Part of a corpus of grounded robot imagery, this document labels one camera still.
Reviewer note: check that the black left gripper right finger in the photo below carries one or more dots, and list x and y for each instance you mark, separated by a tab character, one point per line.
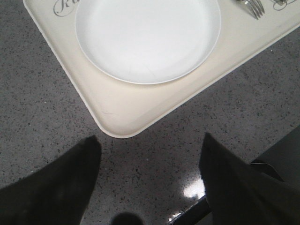
239	195

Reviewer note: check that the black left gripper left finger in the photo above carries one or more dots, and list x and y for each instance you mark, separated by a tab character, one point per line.
59	193

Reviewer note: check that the silver metal fork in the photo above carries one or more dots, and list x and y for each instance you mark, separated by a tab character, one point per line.
252	7

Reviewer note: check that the white round plate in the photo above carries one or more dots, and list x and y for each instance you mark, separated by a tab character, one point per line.
147	41

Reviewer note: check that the cream bunny serving tray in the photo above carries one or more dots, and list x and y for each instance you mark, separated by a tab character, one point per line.
123	110

